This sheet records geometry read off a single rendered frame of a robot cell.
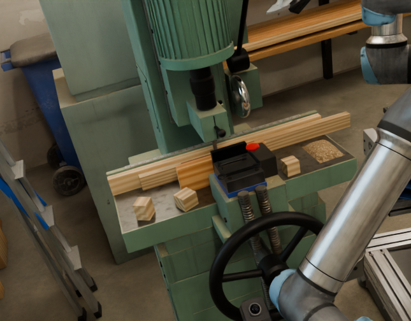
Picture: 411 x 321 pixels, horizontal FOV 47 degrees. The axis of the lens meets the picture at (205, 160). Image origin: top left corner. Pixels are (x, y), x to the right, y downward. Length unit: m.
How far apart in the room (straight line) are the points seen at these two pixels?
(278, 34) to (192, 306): 2.45
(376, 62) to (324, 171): 0.45
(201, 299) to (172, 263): 0.15
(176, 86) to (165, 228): 0.37
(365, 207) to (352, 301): 1.33
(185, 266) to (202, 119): 0.36
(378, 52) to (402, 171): 0.77
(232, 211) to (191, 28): 0.40
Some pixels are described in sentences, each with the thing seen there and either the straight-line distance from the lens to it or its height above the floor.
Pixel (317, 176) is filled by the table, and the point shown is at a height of 0.88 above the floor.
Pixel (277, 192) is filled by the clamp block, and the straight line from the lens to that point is 1.03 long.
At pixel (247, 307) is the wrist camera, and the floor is 0.88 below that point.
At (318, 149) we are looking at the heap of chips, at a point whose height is 0.92.
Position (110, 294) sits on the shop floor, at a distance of 2.33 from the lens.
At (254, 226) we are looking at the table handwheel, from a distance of 0.94.
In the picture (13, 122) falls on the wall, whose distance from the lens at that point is 3.62.
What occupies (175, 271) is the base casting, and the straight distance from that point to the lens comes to 1.19.
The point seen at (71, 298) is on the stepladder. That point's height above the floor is 0.15.
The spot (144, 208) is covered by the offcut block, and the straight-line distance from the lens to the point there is 1.09.
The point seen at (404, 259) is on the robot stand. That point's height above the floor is 0.21.
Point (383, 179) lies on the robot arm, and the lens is 0.77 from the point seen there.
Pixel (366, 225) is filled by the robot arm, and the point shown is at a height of 1.04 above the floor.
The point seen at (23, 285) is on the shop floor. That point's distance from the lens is 2.62.
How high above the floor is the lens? 1.52
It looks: 29 degrees down
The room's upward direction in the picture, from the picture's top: 12 degrees counter-clockwise
